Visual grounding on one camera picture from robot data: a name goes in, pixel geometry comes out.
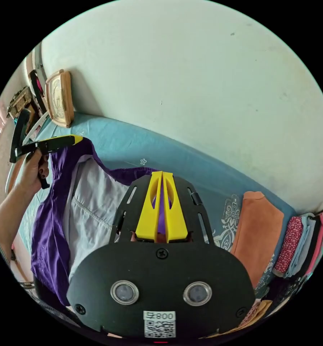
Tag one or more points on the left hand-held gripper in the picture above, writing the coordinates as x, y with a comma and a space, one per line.
46, 144

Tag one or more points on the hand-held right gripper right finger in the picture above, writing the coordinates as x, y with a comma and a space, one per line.
177, 219

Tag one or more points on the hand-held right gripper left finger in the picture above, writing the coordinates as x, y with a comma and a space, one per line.
146, 216

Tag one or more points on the purple jacket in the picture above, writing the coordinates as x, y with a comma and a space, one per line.
50, 216

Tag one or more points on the person's left forearm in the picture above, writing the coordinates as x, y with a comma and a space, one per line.
7, 216

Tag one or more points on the person's left hand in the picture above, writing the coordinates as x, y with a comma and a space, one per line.
31, 170

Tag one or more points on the wooden framed clock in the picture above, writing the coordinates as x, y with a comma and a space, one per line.
59, 98

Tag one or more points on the bed with blue printed sheet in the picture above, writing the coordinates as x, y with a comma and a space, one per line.
164, 146

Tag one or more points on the orange folded garment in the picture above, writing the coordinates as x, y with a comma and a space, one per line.
258, 229

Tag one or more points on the pile of clothes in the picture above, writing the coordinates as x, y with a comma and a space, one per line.
299, 240

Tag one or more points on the person's body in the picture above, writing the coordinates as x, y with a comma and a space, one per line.
49, 297

